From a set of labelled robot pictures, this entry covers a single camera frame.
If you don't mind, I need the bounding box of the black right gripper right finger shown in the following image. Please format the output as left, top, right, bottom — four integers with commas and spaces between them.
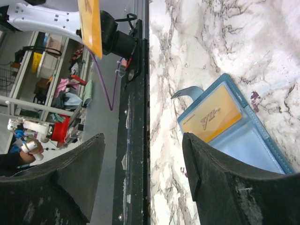
182, 133, 300, 225

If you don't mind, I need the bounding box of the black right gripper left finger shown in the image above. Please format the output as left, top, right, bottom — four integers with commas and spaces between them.
0, 134, 105, 225

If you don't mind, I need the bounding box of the blue leather card holder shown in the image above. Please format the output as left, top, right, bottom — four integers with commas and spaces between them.
172, 73, 295, 174

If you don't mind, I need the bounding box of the gold credit card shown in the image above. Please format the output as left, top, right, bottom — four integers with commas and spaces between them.
180, 83, 242, 143
78, 0, 103, 59

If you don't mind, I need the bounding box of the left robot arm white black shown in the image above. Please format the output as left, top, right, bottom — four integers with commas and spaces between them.
0, 0, 142, 60

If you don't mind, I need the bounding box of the mint green card holder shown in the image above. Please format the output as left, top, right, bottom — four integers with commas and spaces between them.
82, 80, 93, 108

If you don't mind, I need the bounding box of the person in black shirt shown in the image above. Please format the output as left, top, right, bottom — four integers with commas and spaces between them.
0, 139, 44, 177

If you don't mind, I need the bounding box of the red white teleoperation device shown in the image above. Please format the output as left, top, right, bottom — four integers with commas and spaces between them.
7, 110, 84, 149

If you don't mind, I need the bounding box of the grey metal shelving unit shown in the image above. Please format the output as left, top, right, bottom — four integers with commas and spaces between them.
0, 32, 81, 121

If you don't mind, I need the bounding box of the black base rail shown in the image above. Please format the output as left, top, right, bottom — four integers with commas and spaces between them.
111, 0, 151, 225

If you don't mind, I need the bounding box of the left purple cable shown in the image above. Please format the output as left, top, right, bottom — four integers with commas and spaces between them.
83, 44, 125, 111

